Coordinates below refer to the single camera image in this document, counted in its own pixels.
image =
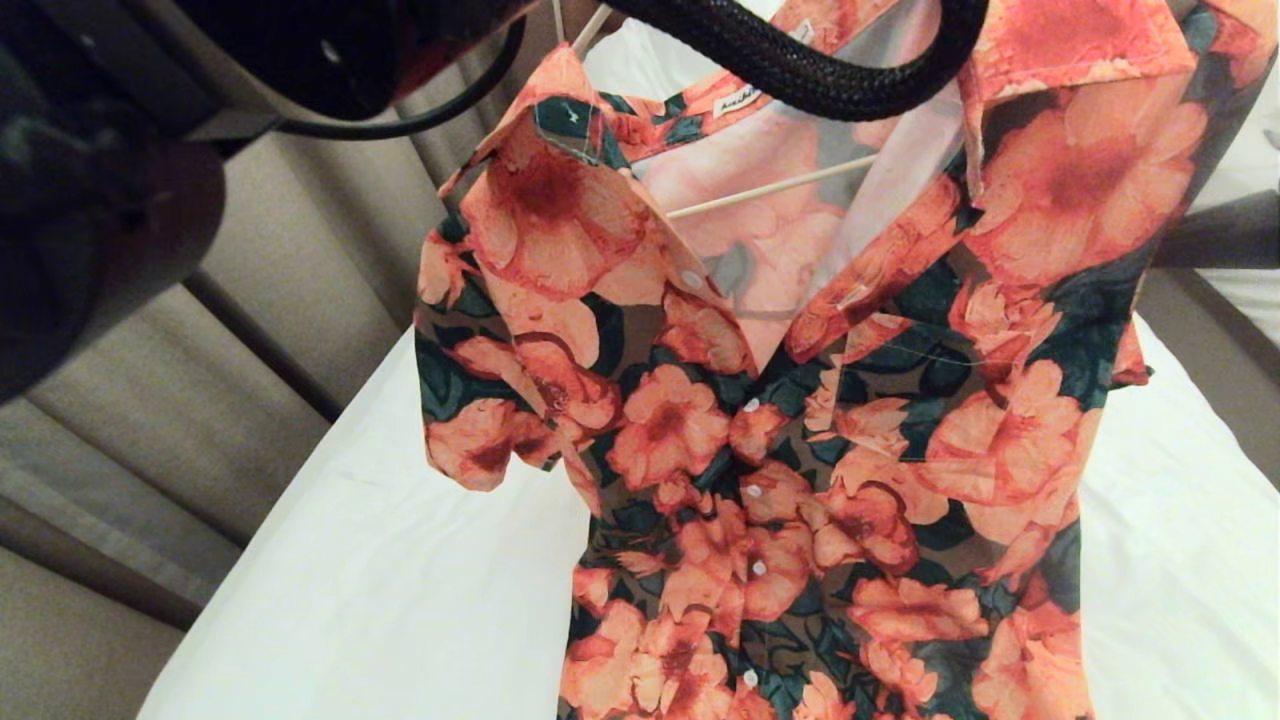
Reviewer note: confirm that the orange floral short-sleeve shirt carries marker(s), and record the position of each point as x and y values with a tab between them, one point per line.
700	440

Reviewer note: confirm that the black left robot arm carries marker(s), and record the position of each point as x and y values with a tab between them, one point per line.
100	200

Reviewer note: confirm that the white sheeted bed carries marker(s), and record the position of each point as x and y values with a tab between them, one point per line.
400	600
1250	130

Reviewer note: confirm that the beige curtain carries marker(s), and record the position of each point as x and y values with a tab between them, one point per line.
250	300

